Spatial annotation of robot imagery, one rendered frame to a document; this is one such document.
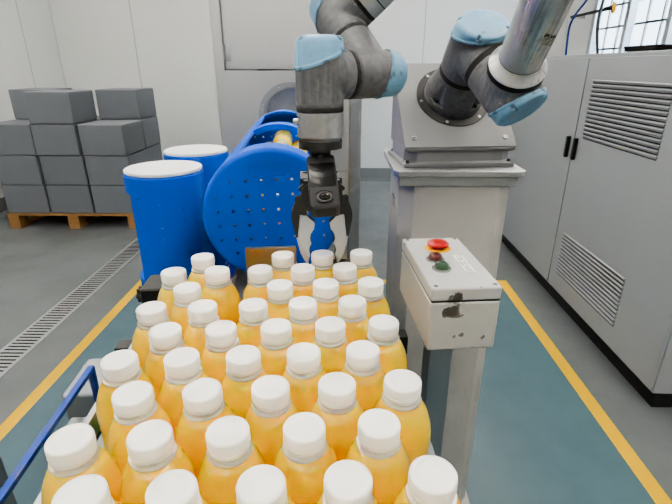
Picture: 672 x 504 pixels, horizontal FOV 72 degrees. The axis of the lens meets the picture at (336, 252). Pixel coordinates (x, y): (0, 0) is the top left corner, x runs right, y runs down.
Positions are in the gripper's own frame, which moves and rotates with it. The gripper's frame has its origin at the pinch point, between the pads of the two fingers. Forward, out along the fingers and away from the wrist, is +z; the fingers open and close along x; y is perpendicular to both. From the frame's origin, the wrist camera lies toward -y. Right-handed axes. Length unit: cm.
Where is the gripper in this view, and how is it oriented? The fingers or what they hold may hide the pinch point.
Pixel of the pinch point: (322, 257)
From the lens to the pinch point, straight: 80.5
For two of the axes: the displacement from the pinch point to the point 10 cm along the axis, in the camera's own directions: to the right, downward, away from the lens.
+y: -0.7, -3.7, 9.2
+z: 0.0, 9.3, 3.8
